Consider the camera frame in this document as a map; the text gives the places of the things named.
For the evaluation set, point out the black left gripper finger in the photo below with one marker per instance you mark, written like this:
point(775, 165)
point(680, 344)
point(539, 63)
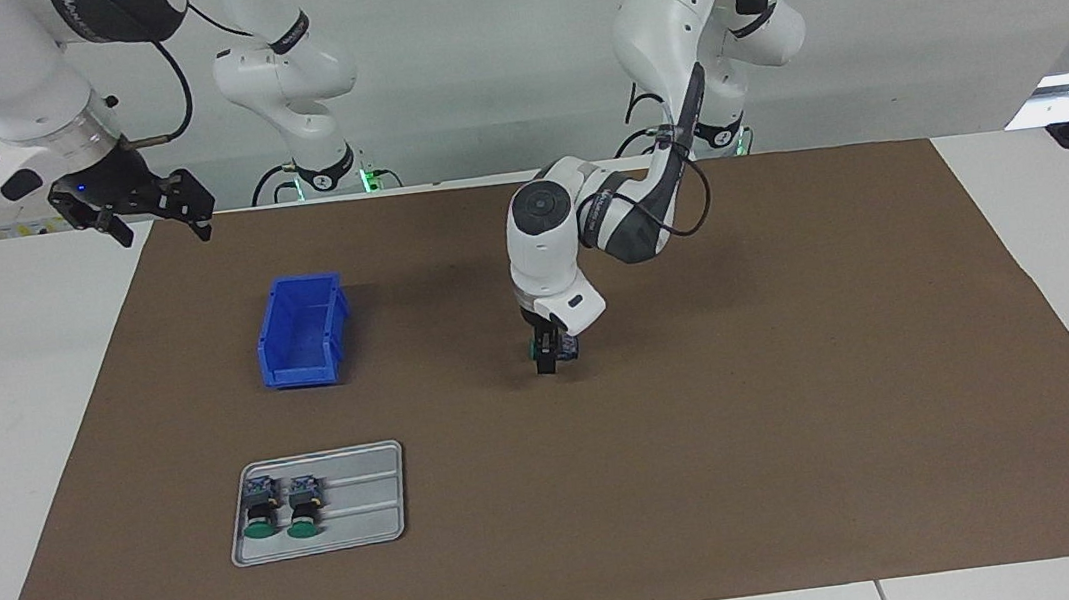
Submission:
point(547, 354)

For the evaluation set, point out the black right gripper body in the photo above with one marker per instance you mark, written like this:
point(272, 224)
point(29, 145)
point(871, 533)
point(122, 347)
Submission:
point(114, 187)

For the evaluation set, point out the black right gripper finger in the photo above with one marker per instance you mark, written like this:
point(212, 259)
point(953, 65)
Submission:
point(111, 222)
point(196, 200)

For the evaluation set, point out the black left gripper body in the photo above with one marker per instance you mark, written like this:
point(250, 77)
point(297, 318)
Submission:
point(542, 324)

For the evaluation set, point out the green push button switch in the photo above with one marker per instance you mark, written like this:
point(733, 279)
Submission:
point(570, 348)
point(304, 512)
point(262, 512)

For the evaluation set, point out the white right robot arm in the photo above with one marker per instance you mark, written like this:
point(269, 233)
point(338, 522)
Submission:
point(16, 77)

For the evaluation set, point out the white cardboard box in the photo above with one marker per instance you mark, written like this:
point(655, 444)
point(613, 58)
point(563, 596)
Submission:
point(18, 228)

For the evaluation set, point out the blue plastic storage bin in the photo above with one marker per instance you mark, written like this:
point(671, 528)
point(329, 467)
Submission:
point(302, 332)

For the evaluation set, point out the brown table mat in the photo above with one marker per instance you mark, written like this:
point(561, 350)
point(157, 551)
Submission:
point(715, 471)

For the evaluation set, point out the grey metal tray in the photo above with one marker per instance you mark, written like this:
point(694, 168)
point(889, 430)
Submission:
point(367, 510)

